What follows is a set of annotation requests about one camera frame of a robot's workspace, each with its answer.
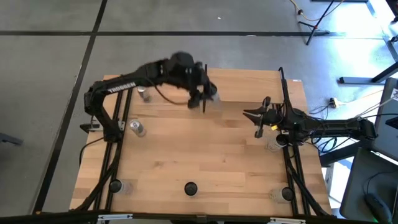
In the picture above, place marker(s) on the black tripod stand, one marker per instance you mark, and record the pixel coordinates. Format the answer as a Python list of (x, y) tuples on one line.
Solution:
[(314, 27)]

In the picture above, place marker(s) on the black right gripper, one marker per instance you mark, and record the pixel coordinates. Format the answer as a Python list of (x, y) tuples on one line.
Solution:
[(270, 116)]

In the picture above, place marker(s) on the silver frame bracket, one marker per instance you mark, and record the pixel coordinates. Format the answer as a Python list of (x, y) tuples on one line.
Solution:
[(287, 221), (115, 216)]

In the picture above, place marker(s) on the Celsius Tropical Vibe can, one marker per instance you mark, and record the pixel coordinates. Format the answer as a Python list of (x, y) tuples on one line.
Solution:
[(190, 188)]

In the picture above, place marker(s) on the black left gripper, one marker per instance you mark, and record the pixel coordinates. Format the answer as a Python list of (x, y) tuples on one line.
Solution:
[(196, 76)]

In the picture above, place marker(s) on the dark grey flat device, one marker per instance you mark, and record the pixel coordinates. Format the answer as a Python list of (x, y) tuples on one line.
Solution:
[(387, 124)]

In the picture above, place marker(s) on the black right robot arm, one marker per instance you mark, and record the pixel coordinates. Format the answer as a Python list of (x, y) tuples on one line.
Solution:
[(342, 126)]

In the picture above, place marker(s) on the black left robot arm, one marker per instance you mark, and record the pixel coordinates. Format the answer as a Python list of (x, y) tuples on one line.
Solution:
[(121, 86)]

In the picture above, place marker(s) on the black aluminium frame rails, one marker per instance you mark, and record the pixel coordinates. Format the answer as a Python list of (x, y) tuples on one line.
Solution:
[(118, 155), (286, 90)]

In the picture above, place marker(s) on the black computer mouse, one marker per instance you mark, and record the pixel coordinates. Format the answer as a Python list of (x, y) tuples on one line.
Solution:
[(377, 208)]

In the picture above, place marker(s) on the dark chair base foot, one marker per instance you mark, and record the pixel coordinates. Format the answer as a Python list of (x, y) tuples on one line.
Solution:
[(11, 139)]

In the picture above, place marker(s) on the black frame crossbar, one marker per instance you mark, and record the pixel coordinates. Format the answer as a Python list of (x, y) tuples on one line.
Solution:
[(62, 217)]

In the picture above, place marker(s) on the black diagonal support bar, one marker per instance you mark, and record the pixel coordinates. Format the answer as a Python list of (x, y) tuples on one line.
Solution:
[(342, 153)]

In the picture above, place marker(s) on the white Celsius can black lid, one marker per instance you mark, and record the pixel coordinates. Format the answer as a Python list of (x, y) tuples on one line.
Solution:
[(283, 193), (118, 186)]

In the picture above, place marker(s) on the blue silver Red Bull can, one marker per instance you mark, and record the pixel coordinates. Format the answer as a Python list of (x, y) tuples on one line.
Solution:
[(137, 127), (144, 94)]

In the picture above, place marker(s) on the Celsius Arctic Vibe can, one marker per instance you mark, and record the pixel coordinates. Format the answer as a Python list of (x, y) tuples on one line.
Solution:
[(214, 99), (275, 143)]

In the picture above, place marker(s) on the black desk leg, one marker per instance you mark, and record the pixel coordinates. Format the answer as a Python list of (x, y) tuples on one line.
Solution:
[(354, 80)]

